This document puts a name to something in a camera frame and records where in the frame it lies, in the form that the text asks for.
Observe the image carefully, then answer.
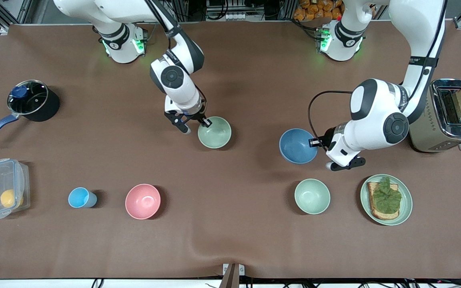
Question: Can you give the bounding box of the pale green bowl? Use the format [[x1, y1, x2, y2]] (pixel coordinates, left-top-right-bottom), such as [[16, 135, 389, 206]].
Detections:
[[197, 116, 232, 149], [294, 178, 331, 215]]

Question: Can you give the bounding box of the blue bowl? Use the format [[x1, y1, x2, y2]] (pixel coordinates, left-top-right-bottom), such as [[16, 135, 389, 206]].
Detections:
[[279, 128, 319, 164]]

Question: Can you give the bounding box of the pink bowl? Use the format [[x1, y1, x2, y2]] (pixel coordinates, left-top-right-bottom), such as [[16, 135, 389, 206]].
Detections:
[[125, 184, 162, 220]]

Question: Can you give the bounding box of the green lettuce leaf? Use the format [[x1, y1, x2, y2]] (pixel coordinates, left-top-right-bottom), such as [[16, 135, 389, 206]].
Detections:
[[371, 176, 402, 214]]

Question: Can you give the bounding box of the toast slice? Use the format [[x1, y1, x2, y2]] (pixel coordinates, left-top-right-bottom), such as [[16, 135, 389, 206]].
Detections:
[[367, 182, 400, 221]]

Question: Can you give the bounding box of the silver toaster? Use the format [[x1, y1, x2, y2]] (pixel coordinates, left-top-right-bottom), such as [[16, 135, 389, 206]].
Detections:
[[409, 78, 461, 153]]

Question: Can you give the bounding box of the pale green plate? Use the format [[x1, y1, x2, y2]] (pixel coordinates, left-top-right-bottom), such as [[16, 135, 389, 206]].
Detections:
[[360, 174, 413, 226]]

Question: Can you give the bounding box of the white power strip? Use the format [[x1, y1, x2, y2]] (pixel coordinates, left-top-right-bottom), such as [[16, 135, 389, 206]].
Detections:
[[214, 11, 253, 21]]

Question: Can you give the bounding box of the light blue cup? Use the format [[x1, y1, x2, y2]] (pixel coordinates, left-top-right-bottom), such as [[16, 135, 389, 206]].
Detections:
[[68, 187, 98, 209]]

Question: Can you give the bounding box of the bag of orange buns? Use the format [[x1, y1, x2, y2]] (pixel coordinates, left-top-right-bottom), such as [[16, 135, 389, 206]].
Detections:
[[293, 0, 343, 22]]

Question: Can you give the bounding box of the glass lid with blue knob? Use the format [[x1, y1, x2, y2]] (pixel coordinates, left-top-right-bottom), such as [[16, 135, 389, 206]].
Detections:
[[7, 80, 50, 116]]

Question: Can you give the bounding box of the yellow lemon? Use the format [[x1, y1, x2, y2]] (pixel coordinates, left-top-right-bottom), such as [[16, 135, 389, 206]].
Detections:
[[0, 189, 24, 208]]

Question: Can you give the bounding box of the black looped cable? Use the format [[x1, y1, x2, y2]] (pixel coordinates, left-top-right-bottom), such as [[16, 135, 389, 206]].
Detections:
[[308, 90, 354, 152]]

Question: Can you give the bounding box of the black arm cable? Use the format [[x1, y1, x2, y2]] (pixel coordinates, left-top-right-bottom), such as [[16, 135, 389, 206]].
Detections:
[[144, 0, 183, 52]]

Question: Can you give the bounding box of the dark blue-handled saucepan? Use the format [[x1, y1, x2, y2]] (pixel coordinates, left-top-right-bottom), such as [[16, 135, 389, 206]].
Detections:
[[0, 80, 60, 146]]

